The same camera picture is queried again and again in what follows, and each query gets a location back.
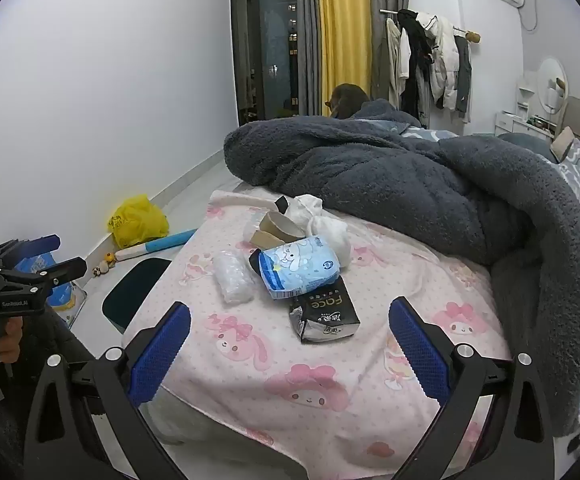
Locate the cardboard tape roll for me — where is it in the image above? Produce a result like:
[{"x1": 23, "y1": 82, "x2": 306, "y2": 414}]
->
[{"x1": 250, "y1": 210, "x2": 307, "y2": 248}]

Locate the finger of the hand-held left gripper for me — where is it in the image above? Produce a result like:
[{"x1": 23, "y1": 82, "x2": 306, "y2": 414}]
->
[
  {"x1": 0, "y1": 256, "x2": 88, "y2": 292},
  {"x1": 0, "y1": 233, "x2": 62, "y2": 266}
]

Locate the small black cloth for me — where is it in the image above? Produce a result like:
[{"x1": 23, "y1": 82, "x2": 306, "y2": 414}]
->
[{"x1": 249, "y1": 249, "x2": 271, "y2": 281}]

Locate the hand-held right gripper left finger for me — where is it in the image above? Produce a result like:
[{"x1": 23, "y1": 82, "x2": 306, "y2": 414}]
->
[{"x1": 22, "y1": 301, "x2": 206, "y2": 480}]

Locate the brown cardboard box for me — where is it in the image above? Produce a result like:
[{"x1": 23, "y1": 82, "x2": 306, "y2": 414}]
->
[{"x1": 550, "y1": 127, "x2": 578, "y2": 163}]

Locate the beige garment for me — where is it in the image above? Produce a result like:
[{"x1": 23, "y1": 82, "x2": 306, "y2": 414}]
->
[{"x1": 370, "y1": 17, "x2": 411, "y2": 108}]

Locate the round mirror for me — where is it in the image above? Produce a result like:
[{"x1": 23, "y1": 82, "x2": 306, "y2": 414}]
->
[{"x1": 537, "y1": 57, "x2": 568, "y2": 116}]

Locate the glass balcony door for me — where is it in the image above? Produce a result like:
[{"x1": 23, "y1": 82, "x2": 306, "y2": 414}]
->
[{"x1": 230, "y1": 0, "x2": 301, "y2": 126}]

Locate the blue tissue packet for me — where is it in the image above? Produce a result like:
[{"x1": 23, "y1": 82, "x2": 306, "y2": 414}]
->
[{"x1": 258, "y1": 234, "x2": 342, "y2": 302}]

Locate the yellow curtain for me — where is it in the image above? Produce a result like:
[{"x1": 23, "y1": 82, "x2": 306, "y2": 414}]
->
[{"x1": 315, "y1": 0, "x2": 373, "y2": 118}]

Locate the grey cat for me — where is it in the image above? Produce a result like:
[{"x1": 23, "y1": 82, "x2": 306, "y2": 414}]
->
[{"x1": 326, "y1": 83, "x2": 371, "y2": 120}]

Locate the blue long-handled toy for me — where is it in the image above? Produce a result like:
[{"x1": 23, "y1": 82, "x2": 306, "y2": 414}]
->
[{"x1": 114, "y1": 228, "x2": 198, "y2": 262}]

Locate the grey garment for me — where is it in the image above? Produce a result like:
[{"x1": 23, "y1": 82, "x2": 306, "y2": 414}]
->
[{"x1": 452, "y1": 35, "x2": 473, "y2": 123}]

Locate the white sock with black clip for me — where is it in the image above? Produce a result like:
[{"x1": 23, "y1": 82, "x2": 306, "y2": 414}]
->
[{"x1": 276, "y1": 194, "x2": 325, "y2": 228}]

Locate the pink printed blanket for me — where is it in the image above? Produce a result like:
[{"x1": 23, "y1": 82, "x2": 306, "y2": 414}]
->
[{"x1": 122, "y1": 187, "x2": 516, "y2": 480}]

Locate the black garment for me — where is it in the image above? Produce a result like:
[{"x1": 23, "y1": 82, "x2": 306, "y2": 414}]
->
[{"x1": 397, "y1": 8, "x2": 436, "y2": 116}]

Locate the white tissue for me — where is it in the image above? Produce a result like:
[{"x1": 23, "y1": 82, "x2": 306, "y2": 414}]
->
[{"x1": 306, "y1": 215, "x2": 352, "y2": 268}]

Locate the yellow plastic bag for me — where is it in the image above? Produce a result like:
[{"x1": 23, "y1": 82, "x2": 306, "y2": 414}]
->
[{"x1": 107, "y1": 194, "x2": 171, "y2": 250}]

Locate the white vanity table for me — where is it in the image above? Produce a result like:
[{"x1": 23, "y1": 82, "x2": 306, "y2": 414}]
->
[{"x1": 495, "y1": 75, "x2": 556, "y2": 141}]

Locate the black tissue packet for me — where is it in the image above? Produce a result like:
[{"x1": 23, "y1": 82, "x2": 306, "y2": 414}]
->
[{"x1": 289, "y1": 287, "x2": 362, "y2": 345}]

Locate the dark grey fleece blanket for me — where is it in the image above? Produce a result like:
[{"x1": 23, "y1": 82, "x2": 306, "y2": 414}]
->
[{"x1": 222, "y1": 99, "x2": 580, "y2": 436}]

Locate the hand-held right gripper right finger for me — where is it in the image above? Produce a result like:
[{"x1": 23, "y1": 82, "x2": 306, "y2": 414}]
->
[{"x1": 387, "y1": 296, "x2": 556, "y2": 480}]

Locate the clothes rack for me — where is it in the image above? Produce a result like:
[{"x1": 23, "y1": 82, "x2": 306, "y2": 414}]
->
[{"x1": 380, "y1": 8, "x2": 482, "y2": 45}]

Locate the clear plastic wrap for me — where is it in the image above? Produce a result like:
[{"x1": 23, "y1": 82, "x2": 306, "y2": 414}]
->
[{"x1": 213, "y1": 249, "x2": 254, "y2": 305}]

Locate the blue food bag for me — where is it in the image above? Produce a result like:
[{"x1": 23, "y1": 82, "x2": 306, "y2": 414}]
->
[{"x1": 17, "y1": 252, "x2": 78, "y2": 311}]

